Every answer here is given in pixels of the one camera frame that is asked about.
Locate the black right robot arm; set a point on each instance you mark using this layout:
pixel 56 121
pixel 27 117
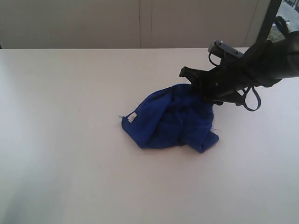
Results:
pixel 264 64

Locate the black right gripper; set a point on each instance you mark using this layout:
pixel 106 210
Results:
pixel 228 82

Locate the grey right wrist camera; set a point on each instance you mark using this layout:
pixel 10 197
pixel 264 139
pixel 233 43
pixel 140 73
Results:
pixel 224 51

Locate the blue towel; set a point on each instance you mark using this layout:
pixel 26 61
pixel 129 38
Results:
pixel 174 116

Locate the black window frame post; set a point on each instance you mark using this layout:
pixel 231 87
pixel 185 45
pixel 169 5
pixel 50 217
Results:
pixel 268 20

